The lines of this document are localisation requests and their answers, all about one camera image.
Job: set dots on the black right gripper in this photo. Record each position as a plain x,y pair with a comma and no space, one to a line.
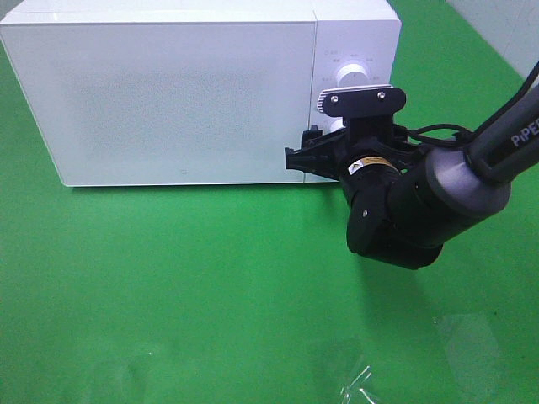
368,154

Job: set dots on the white microwave knob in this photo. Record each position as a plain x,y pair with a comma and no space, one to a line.
335,125
352,75

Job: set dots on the white microwave door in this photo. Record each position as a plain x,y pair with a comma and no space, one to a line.
161,104

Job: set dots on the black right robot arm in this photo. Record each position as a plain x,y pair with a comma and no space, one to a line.
408,193

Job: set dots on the white microwave oven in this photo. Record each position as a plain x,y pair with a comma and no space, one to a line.
364,32

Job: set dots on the white partition panel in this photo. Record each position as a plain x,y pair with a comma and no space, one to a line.
495,43

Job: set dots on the green table mat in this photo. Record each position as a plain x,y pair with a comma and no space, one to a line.
212,293

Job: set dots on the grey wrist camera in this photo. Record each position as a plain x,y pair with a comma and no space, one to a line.
361,101

